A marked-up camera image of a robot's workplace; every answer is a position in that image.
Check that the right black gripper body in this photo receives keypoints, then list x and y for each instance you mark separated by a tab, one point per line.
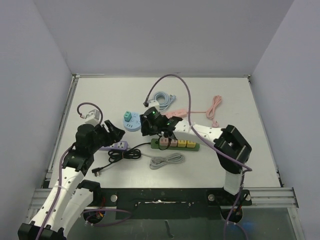
146	125

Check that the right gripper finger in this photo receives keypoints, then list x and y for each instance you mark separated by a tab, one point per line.
167	133
146	127

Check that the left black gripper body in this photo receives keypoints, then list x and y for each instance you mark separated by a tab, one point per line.
103	138

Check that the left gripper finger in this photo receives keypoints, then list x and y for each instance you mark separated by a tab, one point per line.
110	127
116	136

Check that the pink charger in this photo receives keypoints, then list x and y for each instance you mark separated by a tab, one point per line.
163	142
173	143

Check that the yellow charger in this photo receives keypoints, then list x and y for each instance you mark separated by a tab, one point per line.
191	144
181	143

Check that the teal charger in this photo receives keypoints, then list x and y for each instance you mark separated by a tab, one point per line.
127	116

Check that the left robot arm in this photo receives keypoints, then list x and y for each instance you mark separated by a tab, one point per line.
71	194

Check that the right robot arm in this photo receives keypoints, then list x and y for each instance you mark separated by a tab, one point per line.
233	150

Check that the purple power strip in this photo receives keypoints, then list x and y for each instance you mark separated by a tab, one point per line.
119	146

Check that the blue round power strip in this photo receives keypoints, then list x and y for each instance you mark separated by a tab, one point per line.
134	124

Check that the green power strip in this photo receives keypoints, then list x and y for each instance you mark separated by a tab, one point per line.
154	144

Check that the pink power strip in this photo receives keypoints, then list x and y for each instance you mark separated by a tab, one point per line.
181	113

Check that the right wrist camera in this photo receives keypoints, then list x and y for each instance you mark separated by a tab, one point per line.
151	103

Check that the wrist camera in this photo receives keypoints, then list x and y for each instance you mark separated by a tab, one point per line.
151	103
92	118

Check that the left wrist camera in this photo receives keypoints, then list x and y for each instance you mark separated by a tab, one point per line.
92	118

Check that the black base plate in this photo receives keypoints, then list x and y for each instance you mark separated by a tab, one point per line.
172	203

